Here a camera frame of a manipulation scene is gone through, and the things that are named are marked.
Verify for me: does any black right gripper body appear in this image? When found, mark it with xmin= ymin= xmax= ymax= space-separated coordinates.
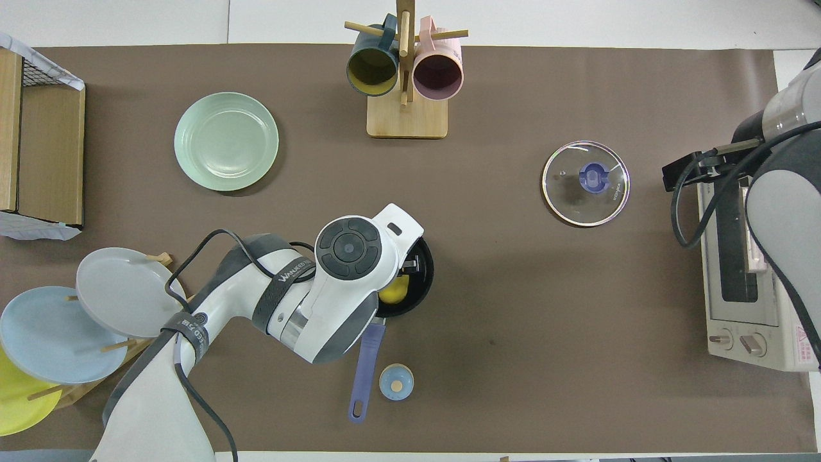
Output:
xmin=731 ymin=109 xmax=780 ymax=158

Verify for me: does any glass lid with blue knob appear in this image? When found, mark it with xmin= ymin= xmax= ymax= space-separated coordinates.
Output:
xmin=542 ymin=141 xmax=631 ymax=227

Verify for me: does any green plate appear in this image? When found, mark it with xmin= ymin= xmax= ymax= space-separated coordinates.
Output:
xmin=174 ymin=92 xmax=280 ymax=192

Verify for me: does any grey plate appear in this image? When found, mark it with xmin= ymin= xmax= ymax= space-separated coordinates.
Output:
xmin=76 ymin=248 xmax=187 ymax=339

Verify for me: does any wooden plate rack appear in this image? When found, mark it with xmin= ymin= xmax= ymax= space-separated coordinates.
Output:
xmin=26 ymin=252 xmax=175 ymax=411

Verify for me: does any light blue plate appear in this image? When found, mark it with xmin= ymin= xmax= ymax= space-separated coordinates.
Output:
xmin=0 ymin=286 xmax=129 ymax=384

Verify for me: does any yellow plate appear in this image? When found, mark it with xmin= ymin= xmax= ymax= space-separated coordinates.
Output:
xmin=0 ymin=343 xmax=63 ymax=437

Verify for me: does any dark blue saucepan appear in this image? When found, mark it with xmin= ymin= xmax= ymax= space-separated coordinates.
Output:
xmin=348 ymin=234 xmax=435 ymax=424

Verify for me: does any brown table mat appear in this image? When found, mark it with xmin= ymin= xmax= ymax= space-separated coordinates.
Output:
xmin=0 ymin=44 xmax=806 ymax=453

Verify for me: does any wooden mug tree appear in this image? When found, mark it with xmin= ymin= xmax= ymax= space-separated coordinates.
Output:
xmin=344 ymin=0 xmax=469 ymax=139

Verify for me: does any white toaster oven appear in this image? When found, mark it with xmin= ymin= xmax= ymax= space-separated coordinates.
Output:
xmin=696 ymin=180 xmax=821 ymax=373

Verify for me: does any pink ribbed mug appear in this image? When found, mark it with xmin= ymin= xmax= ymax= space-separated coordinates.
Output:
xmin=412 ymin=16 xmax=464 ymax=101

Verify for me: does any dark teal mug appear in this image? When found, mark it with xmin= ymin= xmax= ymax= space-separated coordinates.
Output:
xmin=346 ymin=14 xmax=400 ymax=97

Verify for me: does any white patterned cloth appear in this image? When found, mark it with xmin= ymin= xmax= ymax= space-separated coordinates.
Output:
xmin=0 ymin=210 xmax=83 ymax=242
xmin=0 ymin=32 xmax=85 ymax=92

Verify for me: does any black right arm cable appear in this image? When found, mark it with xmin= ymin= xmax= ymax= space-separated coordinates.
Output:
xmin=670 ymin=121 xmax=821 ymax=249

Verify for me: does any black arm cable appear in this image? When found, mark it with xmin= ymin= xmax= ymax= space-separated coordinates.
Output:
xmin=670 ymin=121 xmax=821 ymax=249
xmin=165 ymin=229 xmax=321 ymax=462

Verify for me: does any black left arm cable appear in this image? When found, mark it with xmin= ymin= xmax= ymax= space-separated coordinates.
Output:
xmin=165 ymin=229 xmax=321 ymax=462

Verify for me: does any black wire basket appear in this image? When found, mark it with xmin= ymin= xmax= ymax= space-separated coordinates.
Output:
xmin=21 ymin=55 xmax=72 ymax=89

